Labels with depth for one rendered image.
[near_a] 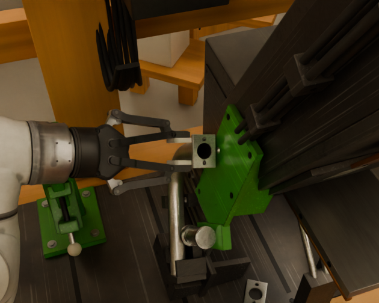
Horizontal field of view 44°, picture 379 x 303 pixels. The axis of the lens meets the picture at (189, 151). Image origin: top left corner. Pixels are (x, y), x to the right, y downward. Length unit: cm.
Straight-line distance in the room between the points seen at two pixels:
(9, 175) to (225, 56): 46
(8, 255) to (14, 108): 221
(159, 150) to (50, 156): 60
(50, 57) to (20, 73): 214
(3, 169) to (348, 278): 51
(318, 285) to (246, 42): 47
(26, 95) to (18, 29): 190
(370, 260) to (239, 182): 23
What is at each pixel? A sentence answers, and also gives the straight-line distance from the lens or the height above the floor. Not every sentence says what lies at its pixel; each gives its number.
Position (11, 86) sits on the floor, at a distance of 299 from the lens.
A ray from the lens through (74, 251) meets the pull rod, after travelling 98.
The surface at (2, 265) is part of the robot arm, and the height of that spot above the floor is 124.
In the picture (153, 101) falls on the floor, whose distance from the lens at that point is 271.
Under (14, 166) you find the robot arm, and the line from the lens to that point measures 65.
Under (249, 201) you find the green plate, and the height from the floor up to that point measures 114.
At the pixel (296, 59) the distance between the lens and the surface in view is 47.
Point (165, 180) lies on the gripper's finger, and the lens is 75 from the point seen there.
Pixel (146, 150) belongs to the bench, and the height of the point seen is 88.
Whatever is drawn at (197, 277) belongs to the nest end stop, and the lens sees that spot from 91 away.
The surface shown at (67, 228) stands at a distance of 96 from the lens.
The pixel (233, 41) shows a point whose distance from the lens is 95.
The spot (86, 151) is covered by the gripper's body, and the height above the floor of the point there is 128.
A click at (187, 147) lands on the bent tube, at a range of 80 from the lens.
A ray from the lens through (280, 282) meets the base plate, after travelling 99.
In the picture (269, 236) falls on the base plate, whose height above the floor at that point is 90.
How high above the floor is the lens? 177
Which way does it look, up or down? 47 degrees down
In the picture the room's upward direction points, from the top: straight up
